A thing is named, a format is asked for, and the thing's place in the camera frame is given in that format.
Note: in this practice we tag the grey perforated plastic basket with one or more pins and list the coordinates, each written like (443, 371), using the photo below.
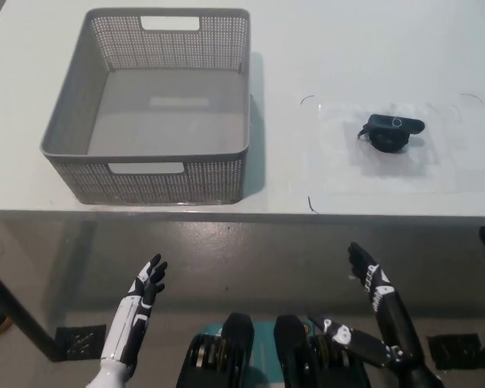
(157, 109)

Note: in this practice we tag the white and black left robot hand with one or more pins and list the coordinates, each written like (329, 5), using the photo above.
(125, 327)

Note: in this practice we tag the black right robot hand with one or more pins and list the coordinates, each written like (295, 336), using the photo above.
(392, 319)

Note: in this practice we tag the black floor foot plate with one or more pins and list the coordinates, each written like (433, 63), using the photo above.
(454, 351)
(81, 341)

